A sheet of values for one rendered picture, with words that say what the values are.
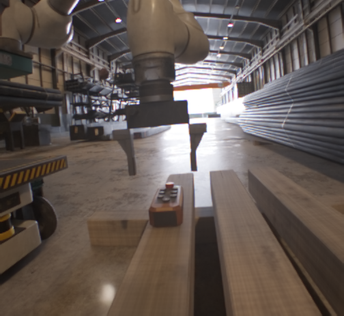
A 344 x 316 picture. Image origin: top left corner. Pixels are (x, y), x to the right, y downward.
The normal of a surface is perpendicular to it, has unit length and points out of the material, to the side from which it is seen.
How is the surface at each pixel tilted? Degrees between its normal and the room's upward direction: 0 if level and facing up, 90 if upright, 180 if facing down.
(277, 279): 0
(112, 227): 90
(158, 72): 90
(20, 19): 92
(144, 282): 0
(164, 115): 90
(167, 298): 0
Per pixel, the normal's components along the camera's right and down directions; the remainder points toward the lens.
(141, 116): -0.07, 0.11
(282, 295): -0.08, -0.99
